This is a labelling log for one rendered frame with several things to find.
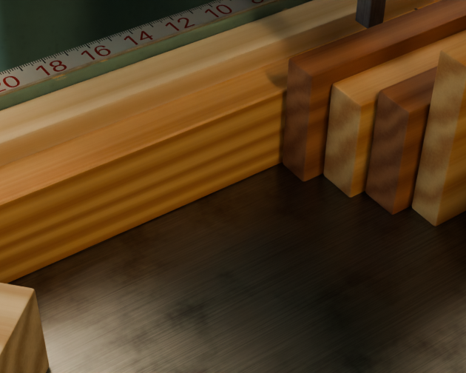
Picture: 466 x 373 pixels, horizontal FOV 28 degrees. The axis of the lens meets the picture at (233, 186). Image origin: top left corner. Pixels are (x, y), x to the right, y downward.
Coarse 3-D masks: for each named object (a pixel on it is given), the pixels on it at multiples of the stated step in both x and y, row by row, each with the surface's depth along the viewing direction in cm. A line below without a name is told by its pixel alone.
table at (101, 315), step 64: (256, 192) 40; (320, 192) 40; (128, 256) 37; (192, 256) 37; (256, 256) 37; (320, 256) 37; (384, 256) 37; (448, 256) 37; (64, 320) 34; (128, 320) 34; (192, 320) 34; (256, 320) 34; (320, 320) 34; (384, 320) 34; (448, 320) 34
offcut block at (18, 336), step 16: (0, 288) 30; (16, 288) 30; (0, 304) 30; (16, 304) 30; (32, 304) 30; (0, 320) 29; (16, 320) 29; (32, 320) 30; (0, 336) 29; (16, 336) 29; (32, 336) 30; (0, 352) 28; (16, 352) 29; (32, 352) 31; (0, 368) 28; (16, 368) 30; (32, 368) 31
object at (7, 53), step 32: (0, 0) 51; (32, 0) 52; (64, 0) 53; (96, 0) 54; (128, 0) 55; (160, 0) 57; (192, 0) 58; (0, 32) 52; (32, 32) 53; (64, 32) 54; (96, 32) 55; (0, 64) 53
